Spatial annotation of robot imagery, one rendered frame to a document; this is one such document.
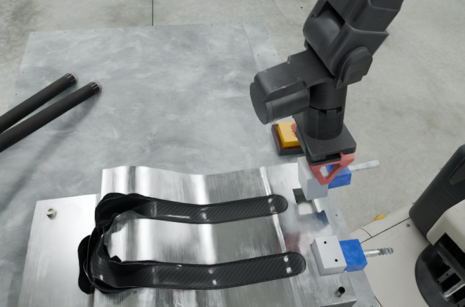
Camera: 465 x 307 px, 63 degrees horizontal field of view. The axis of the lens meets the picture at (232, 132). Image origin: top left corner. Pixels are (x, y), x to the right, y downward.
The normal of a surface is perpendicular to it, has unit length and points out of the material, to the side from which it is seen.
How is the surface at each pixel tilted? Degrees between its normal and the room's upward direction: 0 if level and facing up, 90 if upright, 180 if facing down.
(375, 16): 95
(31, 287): 0
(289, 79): 12
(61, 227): 0
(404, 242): 0
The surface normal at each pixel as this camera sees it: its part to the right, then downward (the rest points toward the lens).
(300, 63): -0.01, -0.55
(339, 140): -0.11, -0.73
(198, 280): 0.42, -0.69
